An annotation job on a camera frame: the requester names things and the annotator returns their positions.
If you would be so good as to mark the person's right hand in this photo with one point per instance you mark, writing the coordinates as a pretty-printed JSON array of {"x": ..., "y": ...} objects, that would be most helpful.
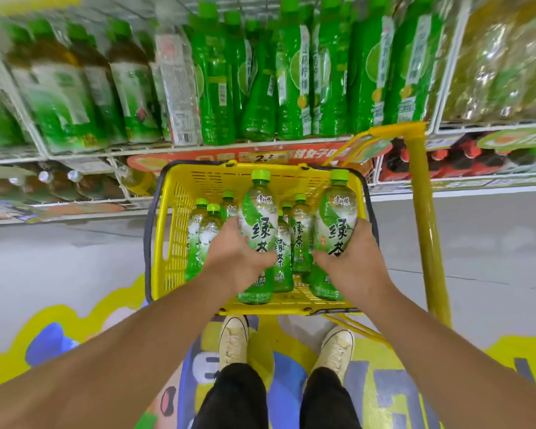
[{"x": 362, "y": 272}]

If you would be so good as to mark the person's left hand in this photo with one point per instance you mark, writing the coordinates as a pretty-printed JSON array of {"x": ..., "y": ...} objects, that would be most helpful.
[{"x": 232, "y": 263}]

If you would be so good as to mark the green tea bottles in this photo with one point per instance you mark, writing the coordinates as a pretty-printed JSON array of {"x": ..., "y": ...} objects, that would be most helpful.
[{"x": 194, "y": 245}]

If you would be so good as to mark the green tea bottle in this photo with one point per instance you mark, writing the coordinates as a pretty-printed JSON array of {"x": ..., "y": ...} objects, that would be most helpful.
[
  {"x": 339, "y": 214},
  {"x": 261, "y": 218}
]

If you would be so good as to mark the yellow shopping basket trolley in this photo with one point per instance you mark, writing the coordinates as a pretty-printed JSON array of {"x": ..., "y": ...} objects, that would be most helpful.
[{"x": 290, "y": 170}]

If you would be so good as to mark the person's left forearm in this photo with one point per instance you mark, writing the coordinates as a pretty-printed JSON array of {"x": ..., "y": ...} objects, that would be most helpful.
[{"x": 116, "y": 366}]

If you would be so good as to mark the person's right forearm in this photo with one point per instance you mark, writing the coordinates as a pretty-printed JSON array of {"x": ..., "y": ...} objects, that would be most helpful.
[{"x": 451, "y": 366}]

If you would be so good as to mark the person's left shoe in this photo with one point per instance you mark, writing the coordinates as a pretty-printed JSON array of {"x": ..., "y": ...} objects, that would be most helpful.
[{"x": 233, "y": 344}]

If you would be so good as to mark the person's shoe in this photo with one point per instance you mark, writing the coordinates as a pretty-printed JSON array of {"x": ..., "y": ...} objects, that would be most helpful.
[
  {"x": 233, "y": 344},
  {"x": 335, "y": 352}
]

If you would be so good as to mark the person's right shoe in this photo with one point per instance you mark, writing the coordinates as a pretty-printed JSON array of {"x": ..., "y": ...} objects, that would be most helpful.
[{"x": 335, "y": 352}]

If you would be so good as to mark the person's left trouser leg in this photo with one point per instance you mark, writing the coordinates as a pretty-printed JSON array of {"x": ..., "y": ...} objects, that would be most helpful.
[{"x": 232, "y": 402}]

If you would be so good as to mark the person's trouser leg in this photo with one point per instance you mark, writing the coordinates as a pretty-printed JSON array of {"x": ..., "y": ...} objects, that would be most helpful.
[
  {"x": 232, "y": 402},
  {"x": 326, "y": 406}
]

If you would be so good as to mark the person's right trouser leg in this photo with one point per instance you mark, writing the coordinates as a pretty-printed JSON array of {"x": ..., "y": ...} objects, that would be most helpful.
[{"x": 326, "y": 406}]

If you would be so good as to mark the yellow price tag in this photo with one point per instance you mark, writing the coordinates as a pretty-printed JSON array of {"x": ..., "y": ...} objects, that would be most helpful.
[{"x": 268, "y": 157}]

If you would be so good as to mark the cluster of yellow bottles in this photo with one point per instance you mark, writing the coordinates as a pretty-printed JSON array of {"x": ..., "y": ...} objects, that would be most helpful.
[{"x": 138, "y": 183}]

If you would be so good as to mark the yellow cartoon floor sticker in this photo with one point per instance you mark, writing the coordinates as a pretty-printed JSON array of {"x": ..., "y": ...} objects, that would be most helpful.
[{"x": 286, "y": 388}]

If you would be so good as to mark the row of red-capped dark bottles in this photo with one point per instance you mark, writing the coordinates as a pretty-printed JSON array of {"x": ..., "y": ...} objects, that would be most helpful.
[{"x": 455, "y": 160}]

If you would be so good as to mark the clear white-label bottle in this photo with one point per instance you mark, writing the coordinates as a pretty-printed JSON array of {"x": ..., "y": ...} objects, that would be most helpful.
[{"x": 178, "y": 93}]

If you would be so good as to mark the row of bright green bottles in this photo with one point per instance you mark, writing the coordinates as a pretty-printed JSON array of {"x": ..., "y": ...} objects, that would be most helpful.
[{"x": 295, "y": 84}]

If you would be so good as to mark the row of white-capped amber bottles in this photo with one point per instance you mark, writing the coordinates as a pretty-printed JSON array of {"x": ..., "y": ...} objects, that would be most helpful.
[{"x": 53, "y": 187}]

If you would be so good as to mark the row of large green-capped bottles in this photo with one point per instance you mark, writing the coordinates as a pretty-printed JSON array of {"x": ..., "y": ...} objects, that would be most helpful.
[{"x": 62, "y": 98}]

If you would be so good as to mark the row of pale yellow bottles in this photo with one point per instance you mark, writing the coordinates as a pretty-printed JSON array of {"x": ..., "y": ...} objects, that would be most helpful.
[{"x": 500, "y": 62}]

